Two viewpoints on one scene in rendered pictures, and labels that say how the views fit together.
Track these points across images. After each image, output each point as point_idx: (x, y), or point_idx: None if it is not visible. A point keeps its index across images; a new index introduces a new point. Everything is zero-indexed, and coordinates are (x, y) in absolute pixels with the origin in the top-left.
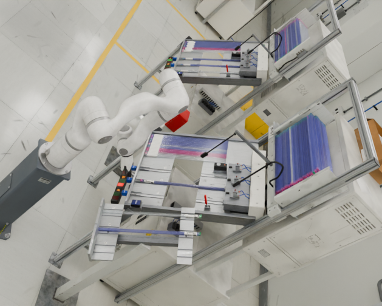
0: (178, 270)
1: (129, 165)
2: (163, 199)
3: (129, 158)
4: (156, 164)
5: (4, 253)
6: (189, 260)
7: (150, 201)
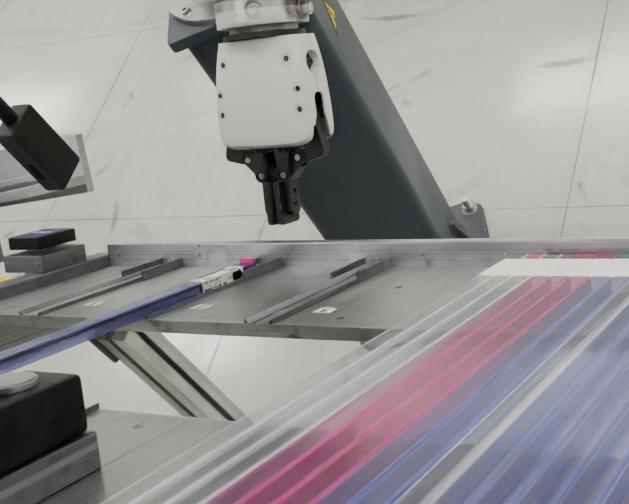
0: None
1: (219, 102)
2: (16, 314)
3: (222, 52)
4: (382, 293)
5: (319, 363)
6: None
7: (47, 294)
